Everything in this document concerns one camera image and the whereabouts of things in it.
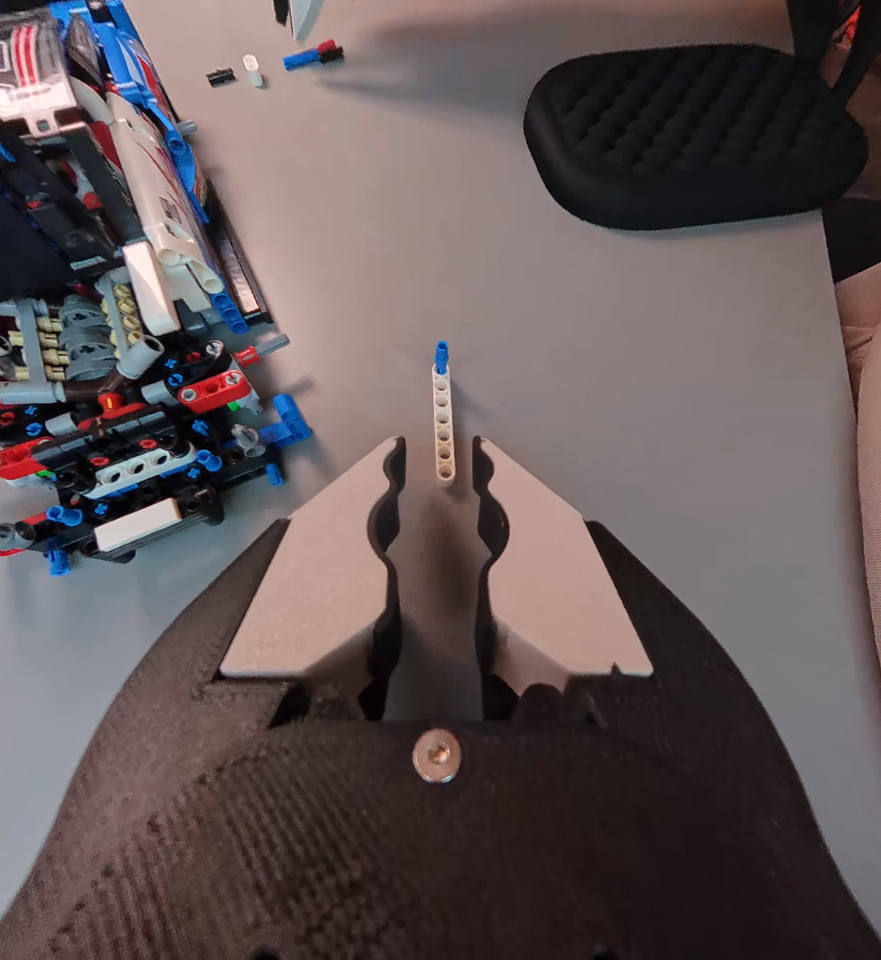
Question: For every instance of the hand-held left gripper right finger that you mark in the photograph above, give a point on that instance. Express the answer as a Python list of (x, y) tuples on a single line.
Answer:
[(568, 600)]

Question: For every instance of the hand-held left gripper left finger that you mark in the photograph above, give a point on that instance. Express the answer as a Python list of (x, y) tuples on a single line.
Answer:
[(305, 600)]

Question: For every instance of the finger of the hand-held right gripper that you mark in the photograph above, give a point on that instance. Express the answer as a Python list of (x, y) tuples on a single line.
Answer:
[(304, 15)]

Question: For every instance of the blue connector pin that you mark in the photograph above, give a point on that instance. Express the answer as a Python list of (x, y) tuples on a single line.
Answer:
[(441, 354), (299, 59)]

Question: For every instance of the white perforated toy beam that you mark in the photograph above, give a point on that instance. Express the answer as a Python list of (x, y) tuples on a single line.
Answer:
[(444, 420)]

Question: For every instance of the white translucent toy cylinder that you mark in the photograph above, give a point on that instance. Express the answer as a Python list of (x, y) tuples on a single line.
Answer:
[(253, 71)]

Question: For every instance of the black red axle pin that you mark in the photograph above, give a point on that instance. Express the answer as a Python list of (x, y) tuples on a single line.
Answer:
[(221, 76)]

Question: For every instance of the toy brick race car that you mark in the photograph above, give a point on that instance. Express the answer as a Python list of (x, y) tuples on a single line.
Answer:
[(148, 195)]

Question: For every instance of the black chair armrest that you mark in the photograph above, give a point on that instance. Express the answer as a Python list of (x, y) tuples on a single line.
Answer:
[(695, 135)]

